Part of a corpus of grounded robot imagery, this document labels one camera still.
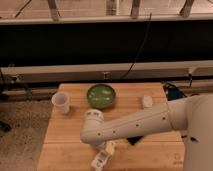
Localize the white plastic bottle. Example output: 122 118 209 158
91 151 110 171

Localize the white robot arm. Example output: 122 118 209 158
80 94 213 171

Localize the green ceramic bowl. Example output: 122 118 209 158
86 84 116 109

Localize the black smartphone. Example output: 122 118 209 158
126 136 144 146

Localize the translucent plastic cup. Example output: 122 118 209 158
51 92 70 114

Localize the blue box on floor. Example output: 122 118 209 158
167 88 185 101

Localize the black floor cable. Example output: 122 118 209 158
162 73 201 98

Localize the black hanging cable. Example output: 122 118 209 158
119 12 153 81

